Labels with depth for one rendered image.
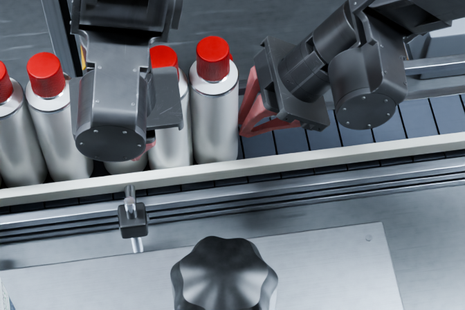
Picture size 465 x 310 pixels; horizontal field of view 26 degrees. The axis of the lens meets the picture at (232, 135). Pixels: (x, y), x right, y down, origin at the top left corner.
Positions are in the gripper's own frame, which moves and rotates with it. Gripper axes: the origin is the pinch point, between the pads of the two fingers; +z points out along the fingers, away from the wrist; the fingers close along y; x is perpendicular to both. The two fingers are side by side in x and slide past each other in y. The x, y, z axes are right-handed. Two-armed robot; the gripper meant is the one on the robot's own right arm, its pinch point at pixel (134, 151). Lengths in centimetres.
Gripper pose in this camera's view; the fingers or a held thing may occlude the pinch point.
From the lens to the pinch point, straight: 101.4
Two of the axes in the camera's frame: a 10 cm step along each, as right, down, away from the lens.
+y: 9.9, -1.2, 0.6
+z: 0.1, 5.3, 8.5
